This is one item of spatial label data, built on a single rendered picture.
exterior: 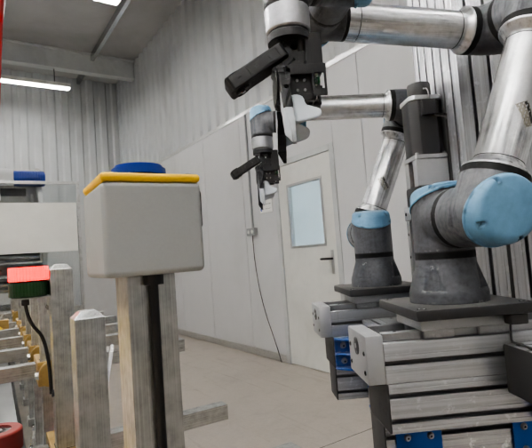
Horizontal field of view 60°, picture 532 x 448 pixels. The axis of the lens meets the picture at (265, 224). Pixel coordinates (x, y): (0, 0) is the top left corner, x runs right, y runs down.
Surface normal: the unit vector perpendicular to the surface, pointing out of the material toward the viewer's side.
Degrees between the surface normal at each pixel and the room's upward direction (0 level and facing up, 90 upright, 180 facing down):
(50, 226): 90
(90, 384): 90
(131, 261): 90
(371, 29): 136
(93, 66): 90
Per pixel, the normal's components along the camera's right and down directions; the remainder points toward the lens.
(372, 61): -0.83, 0.03
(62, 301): 0.51, -0.09
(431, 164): 0.06, -0.07
